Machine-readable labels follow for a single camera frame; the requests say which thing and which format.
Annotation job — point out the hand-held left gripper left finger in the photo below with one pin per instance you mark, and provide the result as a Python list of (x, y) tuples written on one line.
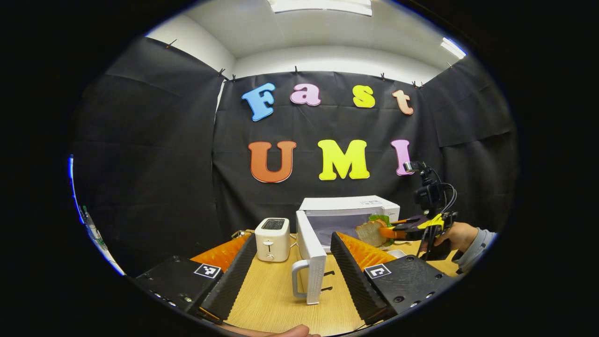
[(234, 281)]

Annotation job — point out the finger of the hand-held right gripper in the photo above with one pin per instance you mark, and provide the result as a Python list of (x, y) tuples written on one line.
[(405, 220), (392, 232)]

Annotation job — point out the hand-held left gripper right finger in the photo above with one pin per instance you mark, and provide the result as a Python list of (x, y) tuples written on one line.
[(355, 281)]

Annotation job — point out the toast sandwich with lettuce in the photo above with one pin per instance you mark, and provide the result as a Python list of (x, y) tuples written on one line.
[(369, 232)]

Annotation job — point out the white microwave oven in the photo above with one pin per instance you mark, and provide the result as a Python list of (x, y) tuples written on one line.
[(346, 203)]

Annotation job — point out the small white rectangular tray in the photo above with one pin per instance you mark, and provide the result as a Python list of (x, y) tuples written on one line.
[(397, 253)]

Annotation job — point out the white toaster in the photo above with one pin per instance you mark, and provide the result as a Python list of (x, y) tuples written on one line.
[(271, 243)]

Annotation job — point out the black backdrop cloth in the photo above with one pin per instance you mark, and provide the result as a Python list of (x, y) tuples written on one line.
[(281, 196)]

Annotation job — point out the small ceiling light panel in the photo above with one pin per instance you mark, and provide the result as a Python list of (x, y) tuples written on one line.
[(451, 47)]

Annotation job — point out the row of small cloth clips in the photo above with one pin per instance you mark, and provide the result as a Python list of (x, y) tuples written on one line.
[(295, 70)]

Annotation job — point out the large ceiling light panel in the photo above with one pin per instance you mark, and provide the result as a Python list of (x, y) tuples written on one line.
[(318, 5)]

